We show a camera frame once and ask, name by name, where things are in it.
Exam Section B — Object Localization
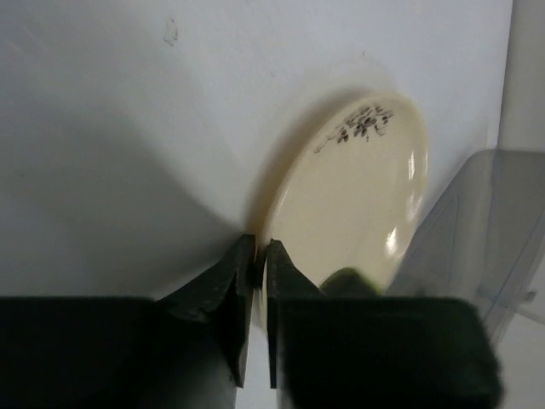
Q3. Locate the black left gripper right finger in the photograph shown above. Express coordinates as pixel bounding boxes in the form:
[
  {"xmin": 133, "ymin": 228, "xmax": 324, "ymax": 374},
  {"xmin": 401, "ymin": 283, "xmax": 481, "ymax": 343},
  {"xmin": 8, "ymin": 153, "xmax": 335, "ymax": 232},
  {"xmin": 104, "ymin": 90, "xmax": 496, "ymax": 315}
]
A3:
[{"xmin": 264, "ymin": 240, "xmax": 504, "ymax": 408}]

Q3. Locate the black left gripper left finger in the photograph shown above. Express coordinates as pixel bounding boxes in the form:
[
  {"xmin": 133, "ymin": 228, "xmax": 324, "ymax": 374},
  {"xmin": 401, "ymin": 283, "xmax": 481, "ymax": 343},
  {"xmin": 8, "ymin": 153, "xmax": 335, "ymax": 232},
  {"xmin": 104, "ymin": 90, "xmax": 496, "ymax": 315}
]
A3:
[{"xmin": 1, "ymin": 234, "xmax": 255, "ymax": 408}]

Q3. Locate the cream plate with dark brushstroke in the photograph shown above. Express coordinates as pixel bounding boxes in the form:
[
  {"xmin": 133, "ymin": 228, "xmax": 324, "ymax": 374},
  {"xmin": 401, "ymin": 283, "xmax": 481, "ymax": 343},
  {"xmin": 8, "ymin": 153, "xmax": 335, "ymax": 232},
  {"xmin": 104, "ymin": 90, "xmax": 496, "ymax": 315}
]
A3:
[{"xmin": 255, "ymin": 91, "xmax": 428, "ymax": 329}]

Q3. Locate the clear plastic bin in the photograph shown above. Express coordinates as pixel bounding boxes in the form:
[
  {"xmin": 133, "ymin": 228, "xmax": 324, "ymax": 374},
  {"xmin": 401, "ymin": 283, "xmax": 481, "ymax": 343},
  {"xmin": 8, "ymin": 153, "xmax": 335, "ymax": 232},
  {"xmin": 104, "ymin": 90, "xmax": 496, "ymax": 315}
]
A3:
[{"xmin": 386, "ymin": 149, "xmax": 544, "ymax": 343}]

